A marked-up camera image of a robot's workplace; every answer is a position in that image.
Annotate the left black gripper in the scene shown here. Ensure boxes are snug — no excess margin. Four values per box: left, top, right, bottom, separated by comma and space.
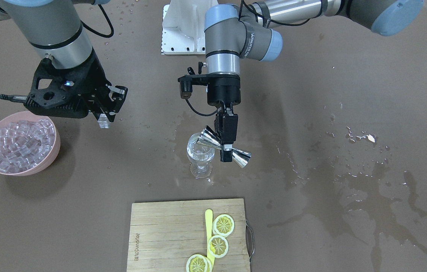
207, 74, 241, 162

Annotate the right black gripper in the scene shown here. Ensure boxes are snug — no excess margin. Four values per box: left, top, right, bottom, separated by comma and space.
64, 51, 128, 122

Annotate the clear ice cube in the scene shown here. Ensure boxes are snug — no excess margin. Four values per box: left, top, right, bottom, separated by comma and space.
97, 113, 110, 129

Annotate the steel double jigger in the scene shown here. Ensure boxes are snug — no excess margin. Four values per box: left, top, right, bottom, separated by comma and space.
196, 125, 251, 168

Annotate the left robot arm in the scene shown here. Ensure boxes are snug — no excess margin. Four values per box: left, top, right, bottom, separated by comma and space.
190, 0, 424, 162

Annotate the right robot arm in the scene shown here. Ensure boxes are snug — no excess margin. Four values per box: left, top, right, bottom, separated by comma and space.
0, 0, 128, 128

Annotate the clear wine glass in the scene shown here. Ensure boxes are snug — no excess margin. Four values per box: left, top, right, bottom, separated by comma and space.
186, 133, 215, 179

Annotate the pink bowl of ice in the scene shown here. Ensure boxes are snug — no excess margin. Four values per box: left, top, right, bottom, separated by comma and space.
0, 111, 61, 176

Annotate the yellow plastic stick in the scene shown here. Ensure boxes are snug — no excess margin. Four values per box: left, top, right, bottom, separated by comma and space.
204, 209, 215, 268

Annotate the lemon slice far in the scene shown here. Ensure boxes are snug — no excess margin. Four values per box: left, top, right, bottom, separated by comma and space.
212, 214, 235, 237

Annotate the lemon slice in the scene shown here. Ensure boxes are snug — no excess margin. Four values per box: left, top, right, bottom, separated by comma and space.
207, 235, 229, 258
186, 254, 212, 272
212, 214, 235, 237

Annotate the lemon slice middle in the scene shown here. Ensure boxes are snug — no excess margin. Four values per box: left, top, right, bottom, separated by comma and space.
207, 235, 229, 258

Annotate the bamboo cutting board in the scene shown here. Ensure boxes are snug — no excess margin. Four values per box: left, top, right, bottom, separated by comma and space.
127, 198, 251, 272

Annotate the lemon slice near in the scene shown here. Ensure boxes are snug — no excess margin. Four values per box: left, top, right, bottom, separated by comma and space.
186, 254, 212, 272

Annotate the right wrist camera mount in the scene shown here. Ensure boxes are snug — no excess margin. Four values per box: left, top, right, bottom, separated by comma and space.
23, 57, 91, 119

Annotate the white camera post base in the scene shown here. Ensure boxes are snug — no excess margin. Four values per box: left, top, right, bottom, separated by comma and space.
161, 0, 218, 55

